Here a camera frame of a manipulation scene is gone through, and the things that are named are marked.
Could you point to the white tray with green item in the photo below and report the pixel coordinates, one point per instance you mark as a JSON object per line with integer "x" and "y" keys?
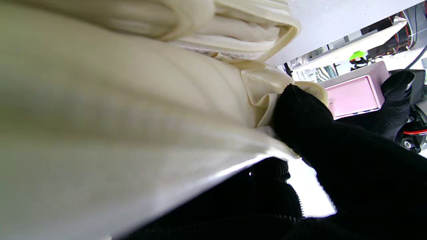
{"x": 353, "y": 45}

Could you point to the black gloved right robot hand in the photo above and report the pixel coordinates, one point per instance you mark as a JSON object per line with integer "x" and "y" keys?
{"x": 367, "y": 186}

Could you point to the pink floral jewelry box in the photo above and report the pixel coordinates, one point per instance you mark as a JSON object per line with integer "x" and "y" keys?
{"x": 353, "y": 96}

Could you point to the cream white zipper bag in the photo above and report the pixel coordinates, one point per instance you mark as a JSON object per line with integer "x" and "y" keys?
{"x": 116, "y": 116}

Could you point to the bright green object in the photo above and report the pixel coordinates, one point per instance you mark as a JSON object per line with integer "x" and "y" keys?
{"x": 357, "y": 55}

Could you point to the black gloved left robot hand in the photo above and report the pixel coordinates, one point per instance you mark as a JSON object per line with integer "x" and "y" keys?
{"x": 397, "y": 100}

